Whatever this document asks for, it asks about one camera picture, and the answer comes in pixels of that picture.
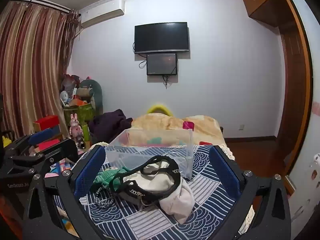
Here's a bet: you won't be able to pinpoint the black monitor cable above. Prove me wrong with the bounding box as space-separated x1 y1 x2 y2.
162 74 176 88

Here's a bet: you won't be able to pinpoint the white lace cloth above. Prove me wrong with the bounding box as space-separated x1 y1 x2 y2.
219 144 236 161

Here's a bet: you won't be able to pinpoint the white cloth bag black straps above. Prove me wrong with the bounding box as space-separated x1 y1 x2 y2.
110 155 195 225

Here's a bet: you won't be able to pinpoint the clear plastic box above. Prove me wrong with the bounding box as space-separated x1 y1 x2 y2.
104 128 194 180

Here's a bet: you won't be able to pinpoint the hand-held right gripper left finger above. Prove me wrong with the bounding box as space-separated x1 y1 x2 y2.
22 144 108 240

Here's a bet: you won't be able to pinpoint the small black wall monitor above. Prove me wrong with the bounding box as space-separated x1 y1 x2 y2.
146 53 178 76

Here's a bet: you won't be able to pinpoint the pink flat box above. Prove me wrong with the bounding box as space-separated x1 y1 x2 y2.
37 139 63 151

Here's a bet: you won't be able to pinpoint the pink rabbit toy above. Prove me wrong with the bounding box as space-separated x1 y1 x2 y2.
68 113 85 148

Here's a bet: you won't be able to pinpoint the colourful printed sheet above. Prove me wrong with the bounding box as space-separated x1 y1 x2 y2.
47 159 76 178

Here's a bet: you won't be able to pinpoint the green cardboard box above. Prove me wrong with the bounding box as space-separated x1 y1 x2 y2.
63 102 96 131

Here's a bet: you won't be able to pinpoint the blue wave patterned blanket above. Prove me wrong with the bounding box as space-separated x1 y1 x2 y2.
50 142 256 240

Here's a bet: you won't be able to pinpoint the wooden wardrobe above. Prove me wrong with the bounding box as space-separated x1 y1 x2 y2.
241 0 313 179

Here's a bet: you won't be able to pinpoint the black wall television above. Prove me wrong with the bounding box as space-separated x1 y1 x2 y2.
134 22 189 54

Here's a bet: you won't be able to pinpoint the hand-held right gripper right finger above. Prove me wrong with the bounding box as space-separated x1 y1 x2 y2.
209 144 292 240

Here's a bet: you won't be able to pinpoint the red box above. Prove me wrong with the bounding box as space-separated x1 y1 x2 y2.
33 115 61 132

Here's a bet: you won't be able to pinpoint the green knit cloth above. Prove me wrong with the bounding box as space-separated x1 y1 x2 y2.
93 167 128 190

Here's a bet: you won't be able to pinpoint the dark purple clothing pile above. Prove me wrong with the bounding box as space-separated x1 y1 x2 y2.
88 109 134 146

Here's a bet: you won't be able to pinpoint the black white braided cord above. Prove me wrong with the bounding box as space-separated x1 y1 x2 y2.
94 184 116 208

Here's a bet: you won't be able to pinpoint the beige fleece blanket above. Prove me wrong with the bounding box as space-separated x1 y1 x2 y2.
131 113 226 147

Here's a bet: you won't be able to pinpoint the curtain rail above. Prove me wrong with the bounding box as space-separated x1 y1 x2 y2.
11 0 72 13

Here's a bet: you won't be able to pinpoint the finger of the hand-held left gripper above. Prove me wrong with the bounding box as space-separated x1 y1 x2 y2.
7 138 79 178
4 127 63 159

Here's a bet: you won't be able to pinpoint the white air conditioner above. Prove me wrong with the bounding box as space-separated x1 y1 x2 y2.
79 0 125 29

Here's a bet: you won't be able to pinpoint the brown striped curtain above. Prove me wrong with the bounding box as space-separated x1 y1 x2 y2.
0 1 81 142

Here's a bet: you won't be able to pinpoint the yellow plastic chair back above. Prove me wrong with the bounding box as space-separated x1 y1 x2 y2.
146 102 176 117

